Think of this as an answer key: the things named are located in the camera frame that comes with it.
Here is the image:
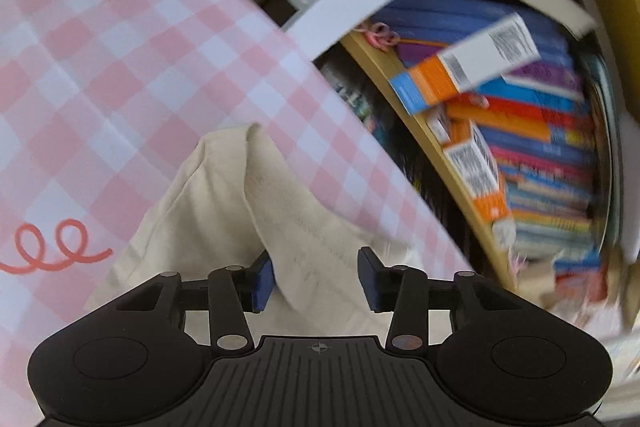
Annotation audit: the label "cream printed t-shirt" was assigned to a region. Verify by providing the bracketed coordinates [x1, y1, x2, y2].
[85, 123, 426, 344]

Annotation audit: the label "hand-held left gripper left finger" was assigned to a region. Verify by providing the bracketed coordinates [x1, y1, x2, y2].
[115, 251, 277, 353]

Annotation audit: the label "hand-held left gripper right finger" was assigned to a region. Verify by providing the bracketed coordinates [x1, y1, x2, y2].
[357, 246, 531, 352]

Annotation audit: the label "tall white orange box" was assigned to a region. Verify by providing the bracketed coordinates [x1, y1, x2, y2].
[390, 13, 542, 116]

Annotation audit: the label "row of colourful books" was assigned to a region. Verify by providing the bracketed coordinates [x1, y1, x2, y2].
[375, 0, 609, 309]

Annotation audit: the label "pink checked desk mat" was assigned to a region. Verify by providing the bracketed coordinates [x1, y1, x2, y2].
[0, 0, 477, 427]

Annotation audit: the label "small white orange box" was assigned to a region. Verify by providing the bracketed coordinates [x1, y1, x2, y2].
[442, 122, 512, 223]

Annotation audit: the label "pink ring clips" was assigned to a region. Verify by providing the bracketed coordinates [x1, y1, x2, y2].
[356, 22, 401, 53]

